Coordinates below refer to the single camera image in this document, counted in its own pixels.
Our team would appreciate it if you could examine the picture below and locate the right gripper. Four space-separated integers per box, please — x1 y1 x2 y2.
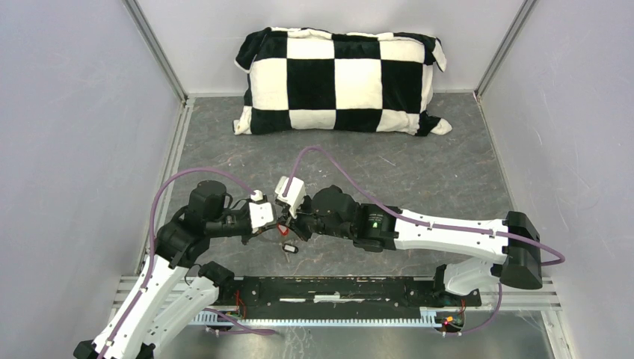
277 195 353 242

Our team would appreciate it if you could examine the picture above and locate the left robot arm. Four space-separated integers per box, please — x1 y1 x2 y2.
73 180 276 358

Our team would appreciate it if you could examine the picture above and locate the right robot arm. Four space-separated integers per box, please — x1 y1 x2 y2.
275 182 543 305

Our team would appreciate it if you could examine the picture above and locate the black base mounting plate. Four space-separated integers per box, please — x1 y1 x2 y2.
214 277 482 319

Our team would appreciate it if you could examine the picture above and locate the black and white checkered pillow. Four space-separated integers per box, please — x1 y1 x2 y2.
232 27 452 136

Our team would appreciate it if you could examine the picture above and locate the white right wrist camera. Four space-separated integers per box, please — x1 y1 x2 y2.
274 176 306 218

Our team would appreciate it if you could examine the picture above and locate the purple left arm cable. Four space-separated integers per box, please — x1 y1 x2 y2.
96 167 256 359

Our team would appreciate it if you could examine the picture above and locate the white slotted cable duct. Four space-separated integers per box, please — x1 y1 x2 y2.
188 310 441 329

